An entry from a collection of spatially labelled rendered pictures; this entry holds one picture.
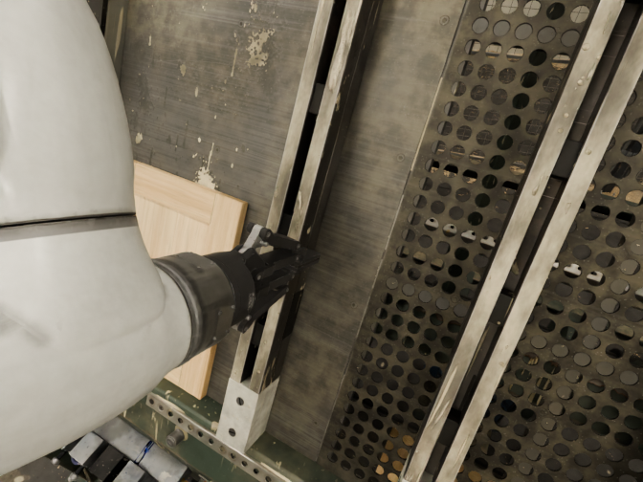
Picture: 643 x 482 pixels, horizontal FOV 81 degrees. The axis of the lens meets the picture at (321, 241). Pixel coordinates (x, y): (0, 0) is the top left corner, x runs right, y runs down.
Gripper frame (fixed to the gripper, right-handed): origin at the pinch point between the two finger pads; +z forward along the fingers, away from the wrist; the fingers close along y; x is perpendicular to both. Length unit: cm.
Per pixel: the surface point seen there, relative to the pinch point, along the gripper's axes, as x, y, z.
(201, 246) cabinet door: 22.8, -7.7, 6.8
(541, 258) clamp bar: -27.8, 10.5, 1.5
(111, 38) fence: 51, 24, 6
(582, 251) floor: -82, -7, 220
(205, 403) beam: 14.6, -38.0, 6.7
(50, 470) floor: 91, -129, 29
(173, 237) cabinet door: 29.5, -8.4, 6.8
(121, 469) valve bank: 28, -60, 2
